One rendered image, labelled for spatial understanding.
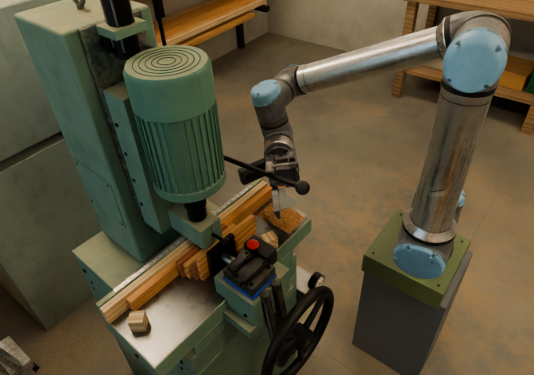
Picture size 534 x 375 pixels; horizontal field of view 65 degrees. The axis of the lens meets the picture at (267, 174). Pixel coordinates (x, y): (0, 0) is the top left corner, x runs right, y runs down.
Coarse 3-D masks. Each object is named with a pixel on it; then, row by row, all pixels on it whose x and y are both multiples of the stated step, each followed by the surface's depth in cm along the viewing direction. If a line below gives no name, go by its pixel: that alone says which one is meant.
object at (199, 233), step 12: (180, 204) 115; (168, 216) 115; (180, 216) 111; (216, 216) 111; (180, 228) 114; (192, 228) 108; (204, 228) 108; (216, 228) 111; (192, 240) 112; (204, 240) 109; (216, 240) 113
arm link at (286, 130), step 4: (288, 124) 128; (280, 128) 125; (284, 128) 126; (288, 128) 128; (264, 132) 127; (268, 132) 126; (272, 132) 126; (276, 132) 125; (280, 132) 125; (284, 132) 126; (288, 132) 127; (292, 132) 133; (264, 136) 129; (268, 136) 126; (288, 136) 125; (292, 136) 131; (264, 140) 129; (292, 140) 127; (264, 144) 126
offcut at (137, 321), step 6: (132, 312) 100; (138, 312) 100; (144, 312) 100; (132, 318) 99; (138, 318) 99; (144, 318) 99; (132, 324) 98; (138, 324) 98; (144, 324) 99; (132, 330) 100; (138, 330) 100; (144, 330) 100
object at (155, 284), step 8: (264, 192) 132; (256, 200) 129; (264, 200) 132; (240, 208) 126; (248, 208) 127; (256, 208) 131; (232, 216) 124; (240, 216) 125; (160, 272) 109; (168, 272) 109; (176, 272) 112; (152, 280) 107; (160, 280) 108; (168, 280) 111; (144, 288) 105; (152, 288) 106; (160, 288) 109; (128, 296) 104; (136, 296) 103; (144, 296) 105; (152, 296) 108; (136, 304) 104
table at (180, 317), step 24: (288, 240) 121; (168, 288) 110; (192, 288) 109; (168, 312) 104; (192, 312) 104; (216, 312) 105; (120, 336) 101; (144, 336) 99; (168, 336) 99; (192, 336) 101; (144, 360) 96; (168, 360) 96
